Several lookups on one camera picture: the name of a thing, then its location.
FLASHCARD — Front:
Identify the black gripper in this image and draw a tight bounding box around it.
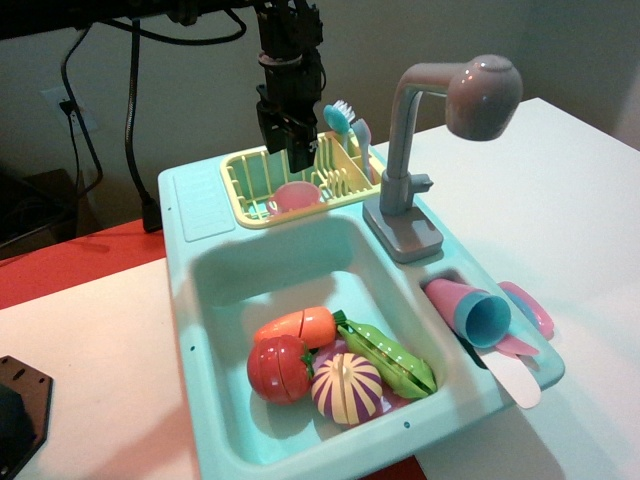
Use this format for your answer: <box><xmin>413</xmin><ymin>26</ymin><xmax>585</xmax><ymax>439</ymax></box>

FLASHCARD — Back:
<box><xmin>256</xmin><ymin>48</ymin><xmax>325</xmax><ymax>173</ymax></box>

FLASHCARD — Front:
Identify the pink toy cup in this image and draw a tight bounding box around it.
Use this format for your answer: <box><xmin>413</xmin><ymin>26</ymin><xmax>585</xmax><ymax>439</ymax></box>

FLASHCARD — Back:
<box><xmin>266</xmin><ymin>181</ymin><xmax>321</xmax><ymax>215</ymax></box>

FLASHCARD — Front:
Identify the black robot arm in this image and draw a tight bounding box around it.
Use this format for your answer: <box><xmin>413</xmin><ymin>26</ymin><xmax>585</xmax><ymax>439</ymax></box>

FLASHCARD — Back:
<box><xmin>1</xmin><ymin>1</ymin><xmax>326</xmax><ymax>173</ymax></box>

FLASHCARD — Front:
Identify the yellow drying rack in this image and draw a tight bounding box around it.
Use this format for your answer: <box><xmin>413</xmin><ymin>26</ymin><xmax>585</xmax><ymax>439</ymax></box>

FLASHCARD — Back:
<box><xmin>220</xmin><ymin>131</ymin><xmax>385</xmax><ymax>229</ymax></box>

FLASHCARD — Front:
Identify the teal toy sink unit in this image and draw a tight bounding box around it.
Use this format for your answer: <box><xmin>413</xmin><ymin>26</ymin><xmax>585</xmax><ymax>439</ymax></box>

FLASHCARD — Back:
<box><xmin>157</xmin><ymin>141</ymin><xmax>567</xmax><ymax>480</ymax></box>

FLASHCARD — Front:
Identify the pink tumbler cup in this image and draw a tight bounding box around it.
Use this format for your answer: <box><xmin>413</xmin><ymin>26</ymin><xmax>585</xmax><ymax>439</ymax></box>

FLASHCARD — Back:
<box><xmin>424</xmin><ymin>278</ymin><xmax>487</xmax><ymax>333</ymax></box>

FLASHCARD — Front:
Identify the blue tumbler cup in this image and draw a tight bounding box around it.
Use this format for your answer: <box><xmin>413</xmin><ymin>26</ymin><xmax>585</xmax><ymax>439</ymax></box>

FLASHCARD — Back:
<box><xmin>454</xmin><ymin>290</ymin><xmax>511</xmax><ymax>348</ymax></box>

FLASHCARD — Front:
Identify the blue dish brush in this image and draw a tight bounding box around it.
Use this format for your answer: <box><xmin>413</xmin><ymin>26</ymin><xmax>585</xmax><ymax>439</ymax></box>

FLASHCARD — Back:
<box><xmin>323</xmin><ymin>100</ymin><xmax>355</xmax><ymax>149</ymax></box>

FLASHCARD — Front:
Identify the light blue toy fork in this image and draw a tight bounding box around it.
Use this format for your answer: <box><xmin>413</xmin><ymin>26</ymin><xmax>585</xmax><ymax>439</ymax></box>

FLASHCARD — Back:
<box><xmin>352</xmin><ymin>118</ymin><xmax>374</xmax><ymax>184</ymax></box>

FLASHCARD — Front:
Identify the orange toy carrot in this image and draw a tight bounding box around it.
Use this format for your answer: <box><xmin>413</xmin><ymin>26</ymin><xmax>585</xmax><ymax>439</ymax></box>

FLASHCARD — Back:
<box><xmin>253</xmin><ymin>306</ymin><xmax>347</xmax><ymax>349</ymax></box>

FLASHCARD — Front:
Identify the grey toy faucet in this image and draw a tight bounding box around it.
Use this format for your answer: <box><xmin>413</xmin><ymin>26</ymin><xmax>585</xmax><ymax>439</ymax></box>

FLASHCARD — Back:
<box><xmin>363</xmin><ymin>54</ymin><xmax>523</xmax><ymax>264</ymax></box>

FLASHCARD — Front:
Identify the red toy tomato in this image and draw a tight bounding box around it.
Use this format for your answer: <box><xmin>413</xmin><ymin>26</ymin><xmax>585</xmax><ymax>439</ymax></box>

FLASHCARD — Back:
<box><xmin>246</xmin><ymin>335</ymin><xmax>314</xmax><ymax>405</ymax></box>

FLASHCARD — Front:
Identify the purple striped toy onion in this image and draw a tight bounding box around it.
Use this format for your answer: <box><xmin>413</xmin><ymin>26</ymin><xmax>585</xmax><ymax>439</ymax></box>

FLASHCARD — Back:
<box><xmin>311</xmin><ymin>353</ymin><xmax>382</xmax><ymax>426</ymax></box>

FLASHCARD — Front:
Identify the green toy pea pod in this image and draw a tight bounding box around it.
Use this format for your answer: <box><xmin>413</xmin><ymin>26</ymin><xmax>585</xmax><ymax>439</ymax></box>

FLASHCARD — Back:
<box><xmin>335</xmin><ymin>317</ymin><xmax>438</xmax><ymax>399</ymax></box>

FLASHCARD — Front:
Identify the blue plate at side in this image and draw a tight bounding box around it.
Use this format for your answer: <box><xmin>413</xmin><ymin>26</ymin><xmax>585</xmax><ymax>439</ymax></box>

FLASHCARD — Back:
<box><xmin>503</xmin><ymin>289</ymin><xmax>540</xmax><ymax>331</ymax></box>

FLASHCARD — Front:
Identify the pink toy spoon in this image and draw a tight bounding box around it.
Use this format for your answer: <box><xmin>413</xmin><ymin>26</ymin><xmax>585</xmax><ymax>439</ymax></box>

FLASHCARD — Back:
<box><xmin>494</xmin><ymin>334</ymin><xmax>539</xmax><ymax>357</ymax></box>

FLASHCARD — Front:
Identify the white toy knife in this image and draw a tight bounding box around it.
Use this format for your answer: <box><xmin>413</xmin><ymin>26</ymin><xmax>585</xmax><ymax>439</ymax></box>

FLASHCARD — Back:
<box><xmin>476</xmin><ymin>349</ymin><xmax>541</xmax><ymax>409</ymax></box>

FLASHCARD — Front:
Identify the black flexible hose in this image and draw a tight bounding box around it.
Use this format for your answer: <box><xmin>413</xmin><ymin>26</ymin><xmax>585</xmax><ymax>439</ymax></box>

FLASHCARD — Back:
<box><xmin>123</xmin><ymin>19</ymin><xmax>164</xmax><ymax>234</ymax></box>

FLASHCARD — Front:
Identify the black power cable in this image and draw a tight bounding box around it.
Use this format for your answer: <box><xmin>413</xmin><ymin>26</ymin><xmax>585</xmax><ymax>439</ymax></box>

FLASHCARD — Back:
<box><xmin>59</xmin><ymin>24</ymin><xmax>105</xmax><ymax>201</ymax></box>

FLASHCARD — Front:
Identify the white wall outlet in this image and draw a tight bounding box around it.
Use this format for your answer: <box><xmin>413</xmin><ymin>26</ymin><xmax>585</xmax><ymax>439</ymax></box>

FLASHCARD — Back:
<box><xmin>40</xmin><ymin>85</ymin><xmax>98</xmax><ymax>136</ymax></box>

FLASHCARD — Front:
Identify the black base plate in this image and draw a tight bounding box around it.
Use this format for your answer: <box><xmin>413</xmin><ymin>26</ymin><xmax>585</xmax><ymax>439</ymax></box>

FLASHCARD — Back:
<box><xmin>1</xmin><ymin>355</ymin><xmax>53</xmax><ymax>479</ymax></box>

